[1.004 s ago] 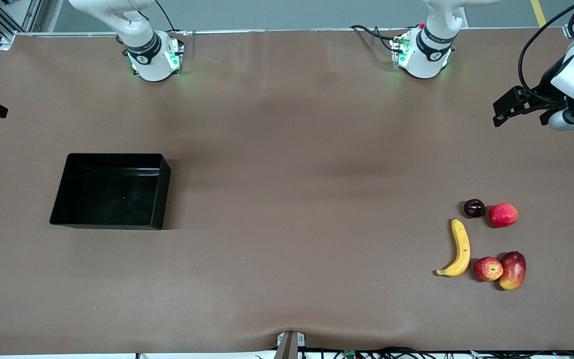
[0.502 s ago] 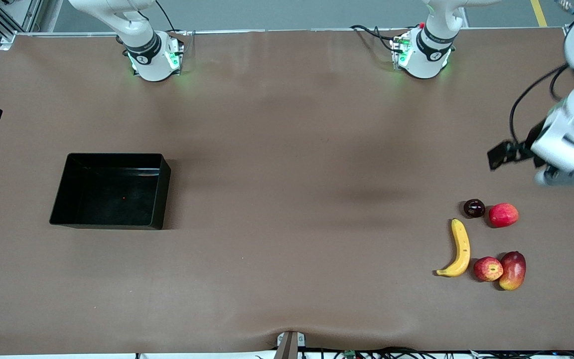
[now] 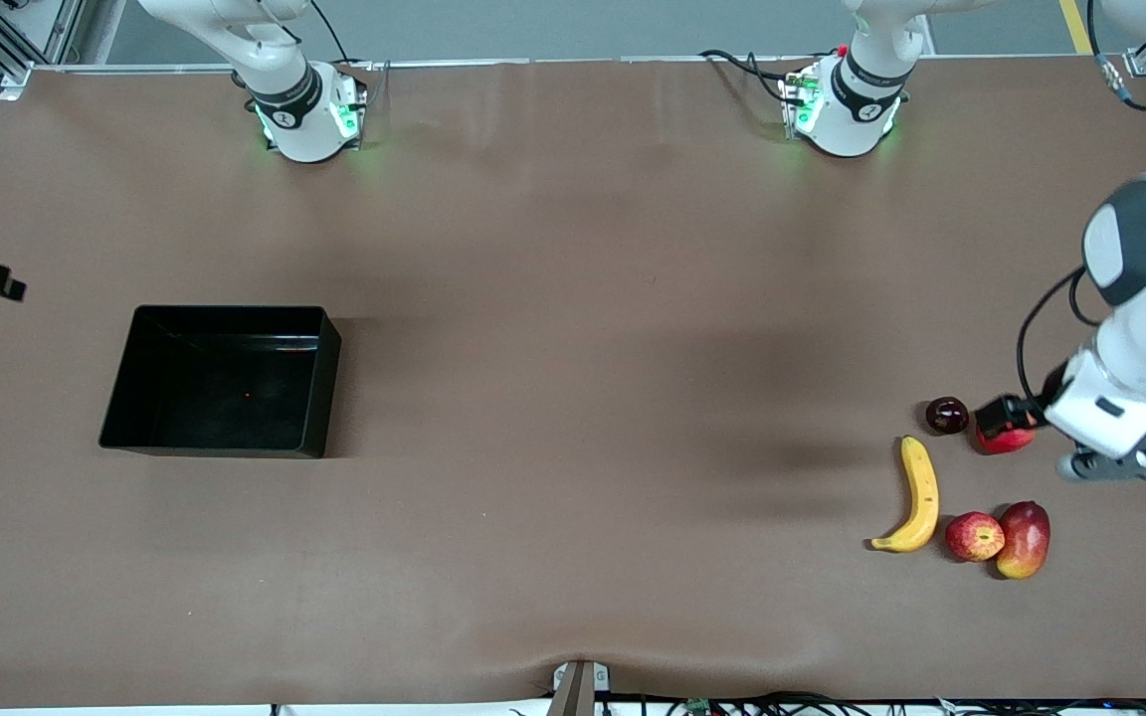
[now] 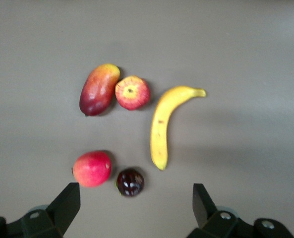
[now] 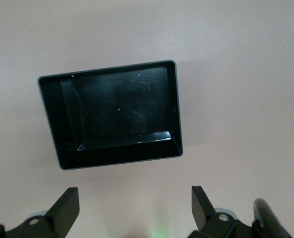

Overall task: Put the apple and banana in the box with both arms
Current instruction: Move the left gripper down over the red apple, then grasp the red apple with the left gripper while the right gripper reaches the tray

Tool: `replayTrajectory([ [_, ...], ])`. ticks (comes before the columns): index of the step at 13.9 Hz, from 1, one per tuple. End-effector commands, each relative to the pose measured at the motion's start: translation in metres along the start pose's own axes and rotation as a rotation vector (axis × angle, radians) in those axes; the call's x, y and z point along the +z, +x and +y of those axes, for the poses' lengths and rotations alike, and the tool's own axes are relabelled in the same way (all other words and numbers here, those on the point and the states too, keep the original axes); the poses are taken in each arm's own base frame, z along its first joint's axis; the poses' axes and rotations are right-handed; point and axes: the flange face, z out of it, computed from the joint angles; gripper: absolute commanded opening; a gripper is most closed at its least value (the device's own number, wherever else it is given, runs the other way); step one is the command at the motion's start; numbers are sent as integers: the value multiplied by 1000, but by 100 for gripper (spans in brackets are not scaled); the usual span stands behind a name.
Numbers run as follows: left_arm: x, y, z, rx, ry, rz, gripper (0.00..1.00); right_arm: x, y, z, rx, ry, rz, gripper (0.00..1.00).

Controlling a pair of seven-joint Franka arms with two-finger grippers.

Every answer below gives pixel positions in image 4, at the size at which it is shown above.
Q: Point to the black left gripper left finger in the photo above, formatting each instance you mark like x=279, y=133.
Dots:
x=62, y=208

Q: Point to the dark purple plum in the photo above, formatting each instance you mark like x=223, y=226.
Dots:
x=130, y=182

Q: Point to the red round peach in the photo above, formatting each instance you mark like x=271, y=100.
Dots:
x=92, y=168

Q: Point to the yellow banana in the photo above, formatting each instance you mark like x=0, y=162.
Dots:
x=159, y=138

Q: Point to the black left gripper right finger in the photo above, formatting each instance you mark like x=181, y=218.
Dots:
x=203, y=208

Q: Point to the red yellow mango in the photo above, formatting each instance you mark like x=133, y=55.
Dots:
x=98, y=90

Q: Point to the red yellow apple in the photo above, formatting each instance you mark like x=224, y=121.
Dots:
x=133, y=93

